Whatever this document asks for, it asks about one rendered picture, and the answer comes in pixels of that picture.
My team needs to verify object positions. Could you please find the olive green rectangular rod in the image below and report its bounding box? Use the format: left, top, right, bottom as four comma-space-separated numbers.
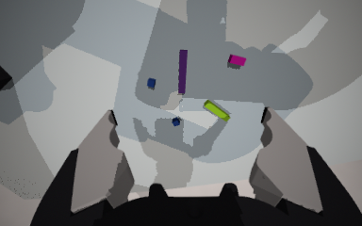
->
204, 100, 230, 121

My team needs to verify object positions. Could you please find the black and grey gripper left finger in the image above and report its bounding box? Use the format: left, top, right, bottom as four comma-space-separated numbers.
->
30, 110, 135, 226

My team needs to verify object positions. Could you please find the small blue block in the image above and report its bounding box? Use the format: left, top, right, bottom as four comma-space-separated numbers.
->
147, 78, 156, 88
173, 118, 180, 126

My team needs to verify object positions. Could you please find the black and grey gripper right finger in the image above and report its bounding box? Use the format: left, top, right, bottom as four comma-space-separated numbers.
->
249, 107, 362, 226

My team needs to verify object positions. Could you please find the purple rod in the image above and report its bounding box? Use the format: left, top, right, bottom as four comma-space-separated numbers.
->
178, 50, 188, 93

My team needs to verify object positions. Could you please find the small magenta block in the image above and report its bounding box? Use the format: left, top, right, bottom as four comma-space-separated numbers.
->
228, 55, 246, 66

